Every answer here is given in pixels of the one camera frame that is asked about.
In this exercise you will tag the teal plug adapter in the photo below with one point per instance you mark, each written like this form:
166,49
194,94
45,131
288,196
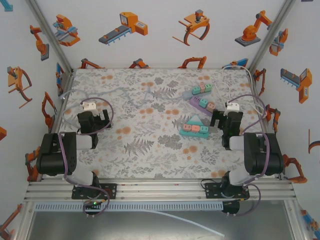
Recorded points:
204,129
203,102
195,90

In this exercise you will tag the teal triangular power strip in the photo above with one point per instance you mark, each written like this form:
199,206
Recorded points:
195,120

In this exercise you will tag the salmon plug adapter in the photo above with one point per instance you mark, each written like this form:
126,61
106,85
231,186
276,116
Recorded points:
195,128

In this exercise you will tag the purple power strip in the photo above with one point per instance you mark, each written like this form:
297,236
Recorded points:
193,101

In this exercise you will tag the green plug adapter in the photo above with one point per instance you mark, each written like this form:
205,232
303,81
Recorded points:
208,87

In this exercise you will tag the blue-grey power strip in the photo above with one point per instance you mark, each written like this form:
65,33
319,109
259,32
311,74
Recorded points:
187,94

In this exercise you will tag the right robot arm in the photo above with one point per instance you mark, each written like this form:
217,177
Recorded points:
262,155

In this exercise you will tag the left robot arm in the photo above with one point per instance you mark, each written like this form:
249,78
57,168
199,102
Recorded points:
55,155

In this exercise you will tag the floral table cloth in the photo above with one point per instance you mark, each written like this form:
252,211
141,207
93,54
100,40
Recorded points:
150,155

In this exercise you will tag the controller board green LED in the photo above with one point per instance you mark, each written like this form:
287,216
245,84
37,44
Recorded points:
93,203

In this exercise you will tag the black controller module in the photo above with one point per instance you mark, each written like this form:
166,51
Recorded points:
232,207

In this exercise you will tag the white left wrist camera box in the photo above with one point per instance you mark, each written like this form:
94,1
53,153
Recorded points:
88,106

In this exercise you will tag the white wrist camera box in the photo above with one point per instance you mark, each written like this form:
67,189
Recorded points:
88,106
232,107

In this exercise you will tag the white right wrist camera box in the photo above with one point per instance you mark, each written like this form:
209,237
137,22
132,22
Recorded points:
232,107

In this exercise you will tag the aluminium table edge rail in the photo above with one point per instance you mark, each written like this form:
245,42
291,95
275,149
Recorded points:
253,85
68,82

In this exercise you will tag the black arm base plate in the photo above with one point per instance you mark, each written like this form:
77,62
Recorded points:
212,191
110,191

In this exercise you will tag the wide aluminium base rail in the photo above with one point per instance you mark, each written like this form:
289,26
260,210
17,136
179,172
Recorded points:
162,192

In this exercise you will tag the aluminium frame post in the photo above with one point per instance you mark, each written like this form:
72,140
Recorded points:
52,37
270,37

